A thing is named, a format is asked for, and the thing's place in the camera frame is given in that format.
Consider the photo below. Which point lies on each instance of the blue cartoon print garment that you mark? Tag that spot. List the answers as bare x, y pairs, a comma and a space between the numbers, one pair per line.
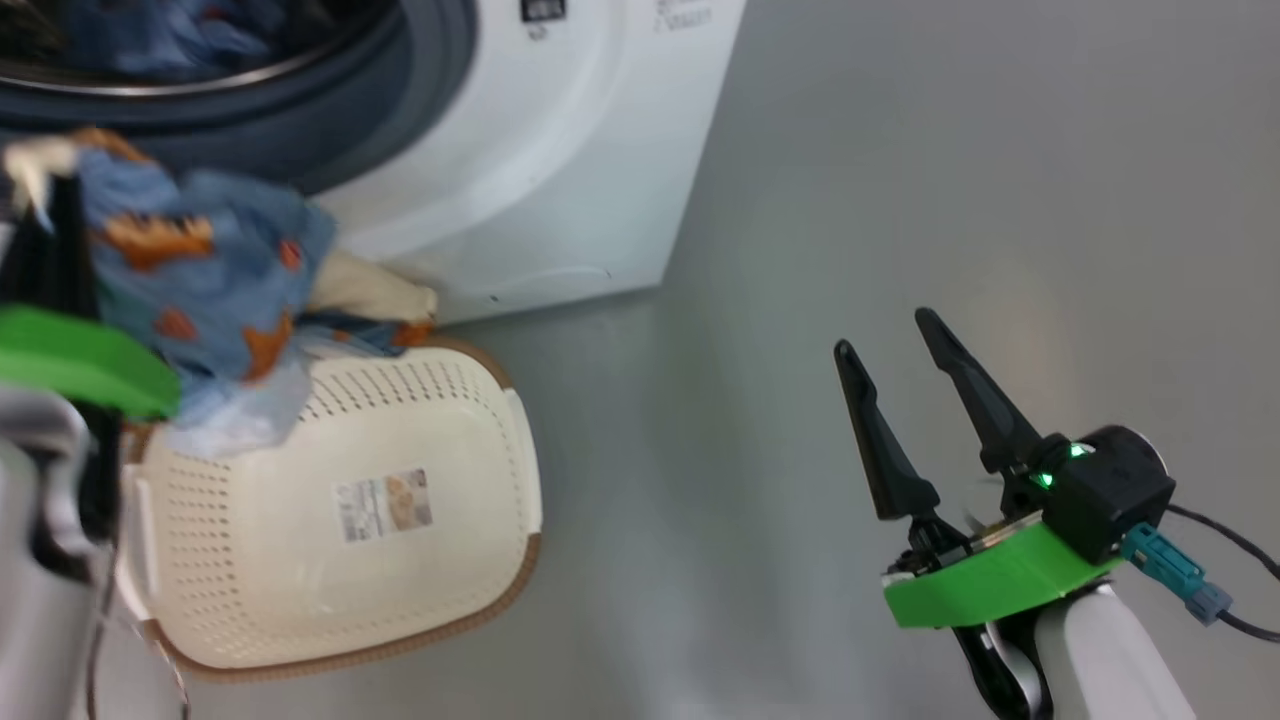
160, 35

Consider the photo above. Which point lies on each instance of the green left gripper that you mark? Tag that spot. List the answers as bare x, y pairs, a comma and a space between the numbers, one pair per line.
80, 355

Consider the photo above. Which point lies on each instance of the cream basket with brown rim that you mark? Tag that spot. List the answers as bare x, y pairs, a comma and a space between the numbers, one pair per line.
300, 600

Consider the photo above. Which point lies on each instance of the steel washing machine drum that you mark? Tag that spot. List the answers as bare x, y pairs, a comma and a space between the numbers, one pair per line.
355, 22

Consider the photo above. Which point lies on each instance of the blue cartoon garment cream trim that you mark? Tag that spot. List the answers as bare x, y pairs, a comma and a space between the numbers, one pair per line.
220, 280

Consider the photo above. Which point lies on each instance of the white front-load washing machine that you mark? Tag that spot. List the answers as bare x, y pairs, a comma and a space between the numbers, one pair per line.
560, 150

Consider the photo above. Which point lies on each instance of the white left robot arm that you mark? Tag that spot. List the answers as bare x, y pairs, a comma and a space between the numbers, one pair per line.
40, 620

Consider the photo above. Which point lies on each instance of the basket product label sticker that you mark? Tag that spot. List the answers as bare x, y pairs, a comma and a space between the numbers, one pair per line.
383, 505

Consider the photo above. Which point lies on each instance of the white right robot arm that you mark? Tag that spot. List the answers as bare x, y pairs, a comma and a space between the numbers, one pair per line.
1110, 670

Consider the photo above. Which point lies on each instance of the round white filter flap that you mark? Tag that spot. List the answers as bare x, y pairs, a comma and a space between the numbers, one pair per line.
550, 283

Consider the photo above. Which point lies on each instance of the grey text label sticker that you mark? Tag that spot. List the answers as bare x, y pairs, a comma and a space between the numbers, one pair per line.
683, 12

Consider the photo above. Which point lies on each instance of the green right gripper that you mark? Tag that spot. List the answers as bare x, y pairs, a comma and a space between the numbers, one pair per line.
990, 580

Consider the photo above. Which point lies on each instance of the grey rubber door gasket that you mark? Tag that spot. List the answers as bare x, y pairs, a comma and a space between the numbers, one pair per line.
400, 100

